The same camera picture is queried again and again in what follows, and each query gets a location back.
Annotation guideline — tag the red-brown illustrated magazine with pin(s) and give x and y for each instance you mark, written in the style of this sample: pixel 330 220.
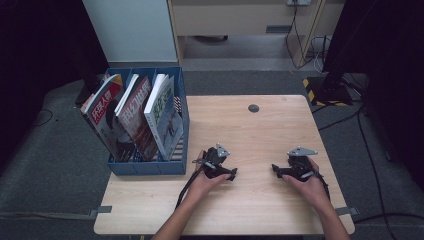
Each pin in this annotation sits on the red-brown illustrated magazine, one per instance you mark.
pixel 141 116

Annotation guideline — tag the grey round table grommet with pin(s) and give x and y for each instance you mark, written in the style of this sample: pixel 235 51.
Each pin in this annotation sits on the grey round table grommet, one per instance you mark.
pixel 253 108

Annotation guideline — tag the person's right hand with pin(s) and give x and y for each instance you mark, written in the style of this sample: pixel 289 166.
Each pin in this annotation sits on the person's right hand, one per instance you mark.
pixel 308 191

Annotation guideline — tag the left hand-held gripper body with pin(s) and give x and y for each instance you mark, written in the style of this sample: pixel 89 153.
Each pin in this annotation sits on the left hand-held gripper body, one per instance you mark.
pixel 213 163

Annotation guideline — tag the blue plastic file rack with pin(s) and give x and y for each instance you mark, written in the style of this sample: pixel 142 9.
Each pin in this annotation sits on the blue plastic file rack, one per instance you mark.
pixel 180 166

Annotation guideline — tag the white cabinet panel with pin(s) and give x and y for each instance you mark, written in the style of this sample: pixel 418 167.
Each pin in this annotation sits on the white cabinet panel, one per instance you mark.
pixel 125 30

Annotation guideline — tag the dark curtain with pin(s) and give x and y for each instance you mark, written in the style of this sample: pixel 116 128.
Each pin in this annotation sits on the dark curtain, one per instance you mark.
pixel 393 66
pixel 40 50

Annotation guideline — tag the person's left hand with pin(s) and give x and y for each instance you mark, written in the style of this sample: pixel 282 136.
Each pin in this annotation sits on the person's left hand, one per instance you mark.
pixel 205 188

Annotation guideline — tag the black stand base striped tape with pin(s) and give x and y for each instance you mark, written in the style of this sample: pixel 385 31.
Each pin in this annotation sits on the black stand base striped tape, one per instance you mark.
pixel 328 90
pixel 87 91

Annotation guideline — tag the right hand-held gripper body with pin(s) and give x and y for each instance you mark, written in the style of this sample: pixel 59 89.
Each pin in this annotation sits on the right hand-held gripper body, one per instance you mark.
pixel 298 166

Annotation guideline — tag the portrait magazine with red banner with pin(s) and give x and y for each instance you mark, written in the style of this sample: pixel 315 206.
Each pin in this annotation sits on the portrait magazine with red banner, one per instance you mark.
pixel 106 115

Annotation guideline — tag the grey floor tape strip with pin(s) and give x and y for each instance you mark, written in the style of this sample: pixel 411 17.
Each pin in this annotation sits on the grey floor tape strip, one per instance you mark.
pixel 103 210
pixel 346 210

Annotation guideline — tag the white power strip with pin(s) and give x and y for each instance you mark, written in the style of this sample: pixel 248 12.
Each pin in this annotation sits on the white power strip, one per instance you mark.
pixel 298 2

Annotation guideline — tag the snowy scene magazine green title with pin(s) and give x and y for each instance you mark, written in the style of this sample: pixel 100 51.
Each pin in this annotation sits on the snowy scene magazine green title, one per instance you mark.
pixel 166 123

